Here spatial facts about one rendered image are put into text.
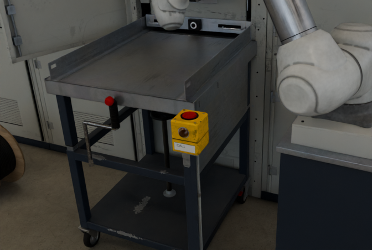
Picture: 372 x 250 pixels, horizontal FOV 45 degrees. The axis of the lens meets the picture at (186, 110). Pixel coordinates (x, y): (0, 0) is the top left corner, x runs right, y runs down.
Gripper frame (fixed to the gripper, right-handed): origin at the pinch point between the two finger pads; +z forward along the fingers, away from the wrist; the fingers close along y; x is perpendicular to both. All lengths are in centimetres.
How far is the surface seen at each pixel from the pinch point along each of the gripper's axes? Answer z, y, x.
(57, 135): 46, 77, -95
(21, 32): -35, 30, -58
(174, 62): -19.7, 32.7, 7.3
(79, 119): 39, 64, -76
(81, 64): -32, 40, -28
